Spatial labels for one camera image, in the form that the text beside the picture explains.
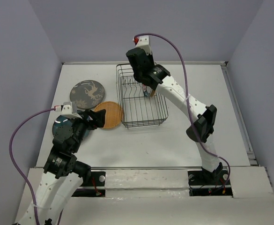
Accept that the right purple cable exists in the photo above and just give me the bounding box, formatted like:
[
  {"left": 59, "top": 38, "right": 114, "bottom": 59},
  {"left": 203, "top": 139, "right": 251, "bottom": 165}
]
[{"left": 133, "top": 32, "right": 232, "bottom": 188}]

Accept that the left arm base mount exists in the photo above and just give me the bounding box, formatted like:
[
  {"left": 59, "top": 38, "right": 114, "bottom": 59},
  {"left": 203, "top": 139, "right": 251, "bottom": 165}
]
[{"left": 72, "top": 171, "right": 106, "bottom": 197}]

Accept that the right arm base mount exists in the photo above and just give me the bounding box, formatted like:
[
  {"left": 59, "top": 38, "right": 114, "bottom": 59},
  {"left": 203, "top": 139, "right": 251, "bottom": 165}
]
[{"left": 188, "top": 170, "right": 233, "bottom": 197}]

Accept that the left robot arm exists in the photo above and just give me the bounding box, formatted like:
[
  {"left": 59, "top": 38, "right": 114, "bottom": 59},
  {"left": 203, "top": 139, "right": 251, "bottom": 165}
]
[{"left": 17, "top": 105, "right": 106, "bottom": 225}]

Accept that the beige wooden plate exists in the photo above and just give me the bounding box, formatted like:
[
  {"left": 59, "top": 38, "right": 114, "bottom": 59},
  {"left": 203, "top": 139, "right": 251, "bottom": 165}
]
[{"left": 150, "top": 90, "right": 156, "bottom": 98}]

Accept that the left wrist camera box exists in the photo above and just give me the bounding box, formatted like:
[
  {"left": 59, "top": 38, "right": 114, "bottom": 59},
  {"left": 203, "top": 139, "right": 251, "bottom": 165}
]
[{"left": 61, "top": 102, "right": 80, "bottom": 119}]

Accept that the grey deer pattern plate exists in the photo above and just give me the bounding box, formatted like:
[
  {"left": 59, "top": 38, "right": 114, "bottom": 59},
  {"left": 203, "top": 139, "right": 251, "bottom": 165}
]
[{"left": 69, "top": 80, "right": 105, "bottom": 110}]

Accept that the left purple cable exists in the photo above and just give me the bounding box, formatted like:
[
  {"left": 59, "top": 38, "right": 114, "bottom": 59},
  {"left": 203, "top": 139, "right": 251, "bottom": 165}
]
[{"left": 9, "top": 105, "right": 62, "bottom": 223}]

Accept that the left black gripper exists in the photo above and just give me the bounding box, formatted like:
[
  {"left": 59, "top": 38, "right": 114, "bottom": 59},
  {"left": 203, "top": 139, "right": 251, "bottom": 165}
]
[{"left": 69, "top": 108, "right": 107, "bottom": 152}]

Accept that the purple cable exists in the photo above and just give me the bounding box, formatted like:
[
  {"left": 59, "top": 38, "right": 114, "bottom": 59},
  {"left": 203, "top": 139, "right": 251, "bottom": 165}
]
[
  {"left": 133, "top": 32, "right": 232, "bottom": 188},
  {"left": 9, "top": 105, "right": 62, "bottom": 223}
]

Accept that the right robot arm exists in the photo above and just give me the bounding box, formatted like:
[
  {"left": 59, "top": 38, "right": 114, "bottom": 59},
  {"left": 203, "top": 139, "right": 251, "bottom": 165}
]
[{"left": 126, "top": 47, "right": 223, "bottom": 184}]

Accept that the white plate green rim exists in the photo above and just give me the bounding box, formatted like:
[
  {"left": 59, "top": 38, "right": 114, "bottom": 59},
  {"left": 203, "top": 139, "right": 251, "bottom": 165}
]
[{"left": 142, "top": 84, "right": 151, "bottom": 98}]

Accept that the teal blue plate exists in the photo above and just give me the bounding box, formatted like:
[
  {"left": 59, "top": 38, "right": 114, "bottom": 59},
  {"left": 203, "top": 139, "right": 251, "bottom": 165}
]
[{"left": 52, "top": 115, "right": 79, "bottom": 138}]

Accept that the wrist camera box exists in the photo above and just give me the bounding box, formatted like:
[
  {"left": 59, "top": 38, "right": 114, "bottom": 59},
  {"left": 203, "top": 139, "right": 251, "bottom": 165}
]
[
  {"left": 133, "top": 36, "right": 152, "bottom": 55},
  {"left": 61, "top": 102, "right": 80, "bottom": 119}
]

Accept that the orange woven plate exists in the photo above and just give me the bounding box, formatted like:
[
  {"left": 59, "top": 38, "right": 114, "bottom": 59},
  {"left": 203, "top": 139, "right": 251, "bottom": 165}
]
[{"left": 95, "top": 101, "right": 123, "bottom": 129}]

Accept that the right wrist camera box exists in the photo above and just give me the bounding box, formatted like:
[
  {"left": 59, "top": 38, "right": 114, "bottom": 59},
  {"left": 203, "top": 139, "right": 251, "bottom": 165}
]
[{"left": 133, "top": 36, "right": 152, "bottom": 55}]

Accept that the black wire dish rack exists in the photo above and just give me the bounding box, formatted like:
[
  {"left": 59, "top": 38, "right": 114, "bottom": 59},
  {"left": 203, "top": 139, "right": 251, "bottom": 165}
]
[{"left": 116, "top": 63, "right": 169, "bottom": 129}]

